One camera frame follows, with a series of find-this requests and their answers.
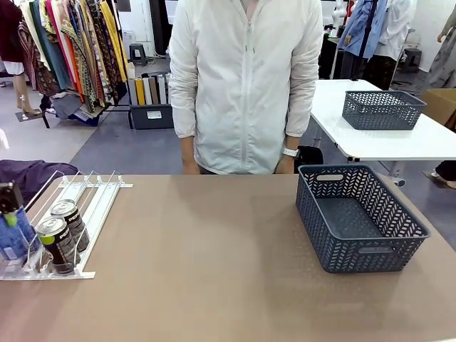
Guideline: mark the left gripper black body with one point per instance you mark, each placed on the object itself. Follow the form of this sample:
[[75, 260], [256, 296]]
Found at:
[[8, 197]]

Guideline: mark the black green soda can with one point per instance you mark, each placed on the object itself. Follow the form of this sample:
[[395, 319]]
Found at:
[[75, 222], [58, 246]]

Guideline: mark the dark grey woven plastic basket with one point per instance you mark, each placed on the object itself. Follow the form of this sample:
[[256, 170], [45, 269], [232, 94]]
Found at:
[[352, 221], [381, 114]]

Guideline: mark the person's left forearm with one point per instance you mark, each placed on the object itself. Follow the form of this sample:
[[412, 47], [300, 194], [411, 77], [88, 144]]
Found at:
[[293, 141]]

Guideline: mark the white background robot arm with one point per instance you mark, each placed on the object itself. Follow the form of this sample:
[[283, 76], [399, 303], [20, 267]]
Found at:
[[338, 12]]

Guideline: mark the person's right forearm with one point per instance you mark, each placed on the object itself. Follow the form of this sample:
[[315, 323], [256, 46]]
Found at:
[[188, 146]]

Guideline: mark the clear white can dispenser rack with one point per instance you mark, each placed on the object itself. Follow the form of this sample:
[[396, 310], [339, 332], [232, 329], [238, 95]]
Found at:
[[103, 203]]

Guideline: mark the person's right hand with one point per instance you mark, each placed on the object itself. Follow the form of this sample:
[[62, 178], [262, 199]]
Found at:
[[190, 165]]

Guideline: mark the person's left hand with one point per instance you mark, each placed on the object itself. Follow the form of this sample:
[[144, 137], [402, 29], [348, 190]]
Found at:
[[286, 164]]

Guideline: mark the dark purple cloth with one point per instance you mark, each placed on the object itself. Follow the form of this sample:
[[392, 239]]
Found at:
[[32, 174]]

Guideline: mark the mannequin legs on stand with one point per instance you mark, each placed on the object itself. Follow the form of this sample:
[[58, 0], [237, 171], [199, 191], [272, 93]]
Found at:
[[23, 92]]

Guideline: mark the dark grey storage bin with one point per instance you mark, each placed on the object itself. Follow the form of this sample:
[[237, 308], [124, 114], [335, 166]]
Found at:
[[149, 117]]

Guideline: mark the clothes rack with colourful garments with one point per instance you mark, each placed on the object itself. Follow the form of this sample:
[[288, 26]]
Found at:
[[82, 46]]

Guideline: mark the yellow material roll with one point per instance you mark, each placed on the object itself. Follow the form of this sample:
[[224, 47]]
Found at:
[[140, 92]]

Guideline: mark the white material roll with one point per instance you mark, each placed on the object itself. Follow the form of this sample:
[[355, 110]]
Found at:
[[147, 90]]

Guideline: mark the brown material roll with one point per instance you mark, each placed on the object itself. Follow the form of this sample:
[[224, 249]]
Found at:
[[154, 90]]

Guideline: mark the person torso in white jacket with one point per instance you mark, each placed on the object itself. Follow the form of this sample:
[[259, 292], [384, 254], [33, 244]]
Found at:
[[242, 89]]

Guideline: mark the white wristwatch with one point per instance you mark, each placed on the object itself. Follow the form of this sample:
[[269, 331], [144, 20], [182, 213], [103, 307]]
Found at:
[[291, 152]]

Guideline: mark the black bag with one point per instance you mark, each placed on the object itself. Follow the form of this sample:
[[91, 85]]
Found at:
[[309, 158]]

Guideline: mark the white side table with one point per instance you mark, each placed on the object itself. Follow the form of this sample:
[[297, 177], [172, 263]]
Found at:
[[370, 142]]

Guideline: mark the hanging white shirt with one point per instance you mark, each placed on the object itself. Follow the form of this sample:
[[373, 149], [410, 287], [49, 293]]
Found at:
[[397, 28]]

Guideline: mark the dark grey plastic stool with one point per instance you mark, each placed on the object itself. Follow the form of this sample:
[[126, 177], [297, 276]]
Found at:
[[413, 58]]

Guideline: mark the black trouser leg with shoe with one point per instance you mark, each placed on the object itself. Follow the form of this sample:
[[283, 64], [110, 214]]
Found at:
[[447, 171]]

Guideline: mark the brown cardboard box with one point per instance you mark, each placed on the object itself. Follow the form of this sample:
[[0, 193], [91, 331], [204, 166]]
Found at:
[[441, 105]]

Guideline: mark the mannequin in grey dress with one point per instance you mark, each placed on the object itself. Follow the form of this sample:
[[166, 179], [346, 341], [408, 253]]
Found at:
[[445, 50]]

